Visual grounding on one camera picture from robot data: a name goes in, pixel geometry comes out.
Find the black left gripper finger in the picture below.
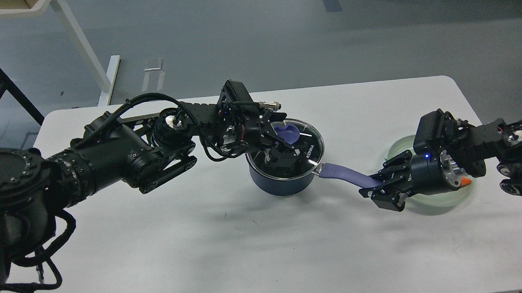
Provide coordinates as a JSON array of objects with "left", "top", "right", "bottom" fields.
[
  {"left": 263, "top": 139, "right": 307, "bottom": 168},
  {"left": 259, "top": 111, "right": 287, "bottom": 129}
]

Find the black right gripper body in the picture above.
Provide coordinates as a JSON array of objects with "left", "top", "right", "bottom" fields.
[{"left": 408, "top": 151, "right": 463, "bottom": 196}]

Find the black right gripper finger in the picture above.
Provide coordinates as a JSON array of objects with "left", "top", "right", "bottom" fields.
[
  {"left": 359, "top": 181, "right": 414, "bottom": 212},
  {"left": 370, "top": 150, "right": 413, "bottom": 185}
]

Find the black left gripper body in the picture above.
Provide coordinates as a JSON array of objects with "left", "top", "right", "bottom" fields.
[{"left": 217, "top": 110, "right": 279, "bottom": 158}]

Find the glass pot lid blue knob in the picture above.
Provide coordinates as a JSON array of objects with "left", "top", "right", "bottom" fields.
[{"left": 250, "top": 119, "right": 325, "bottom": 177}]

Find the blue saucepan purple handle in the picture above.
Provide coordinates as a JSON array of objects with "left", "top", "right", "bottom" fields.
[{"left": 247, "top": 144, "right": 384, "bottom": 199}]

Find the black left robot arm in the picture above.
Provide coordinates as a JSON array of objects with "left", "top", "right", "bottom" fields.
[{"left": 0, "top": 82, "right": 303, "bottom": 293}]

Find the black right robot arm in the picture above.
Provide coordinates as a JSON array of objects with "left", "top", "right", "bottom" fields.
[{"left": 359, "top": 109, "right": 522, "bottom": 211}]

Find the orange toy carrot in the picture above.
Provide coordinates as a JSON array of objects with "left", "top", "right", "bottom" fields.
[{"left": 460, "top": 177, "right": 472, "bottom": 188}]

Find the pale green plate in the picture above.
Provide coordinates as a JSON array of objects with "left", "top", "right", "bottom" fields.
[{"left": 386, "top": 135, "right": 476, "bottom": 208}]

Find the white desk with legs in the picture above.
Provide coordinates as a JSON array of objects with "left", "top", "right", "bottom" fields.
[{"left": 0, "top": 0, "right": 124, "bottom": 113}]

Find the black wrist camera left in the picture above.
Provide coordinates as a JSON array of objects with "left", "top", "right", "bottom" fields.
[{"left": 218, "top": 76, "right": 283, "bottom": 118}]

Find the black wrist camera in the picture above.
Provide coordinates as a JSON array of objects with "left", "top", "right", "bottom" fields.
[
  {"left": 413, "top": 109, "right": 453, "bottom": 155},
  {"left": 218, "top": 76, "right": 283, "bottom": 118}
]

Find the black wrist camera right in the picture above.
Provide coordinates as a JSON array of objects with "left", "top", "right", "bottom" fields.
[{"left": 413, "top": 109, "right": 453, "bottom": 155}]

